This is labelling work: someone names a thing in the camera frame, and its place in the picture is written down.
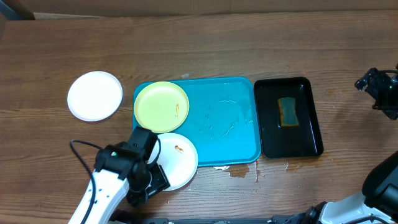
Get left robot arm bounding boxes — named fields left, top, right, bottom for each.
left=69, top=127, right=170, bottom=224

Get teal plastic tray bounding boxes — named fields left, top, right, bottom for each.
left=175, top=77, right=261, bottom=167

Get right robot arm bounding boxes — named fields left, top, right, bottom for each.
left=282, top=68, right=397, bottom=224

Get white plate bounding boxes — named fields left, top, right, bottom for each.
left=148, top=133, right=198, bottom=191
left=67, top=71, right=123, bottom=122

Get white plate front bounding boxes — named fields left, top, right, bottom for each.
left=148, top=133, right=198, bottom=191

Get green and yellow sponge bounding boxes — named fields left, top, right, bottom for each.
left=277, top=97, right=299, bottom=127

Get light green plate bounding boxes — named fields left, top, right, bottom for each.
left=134, top=82, right=190, bottom=133

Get black rectangular water tray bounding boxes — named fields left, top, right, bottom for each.
left=254, top=77, right=324, bottom=159

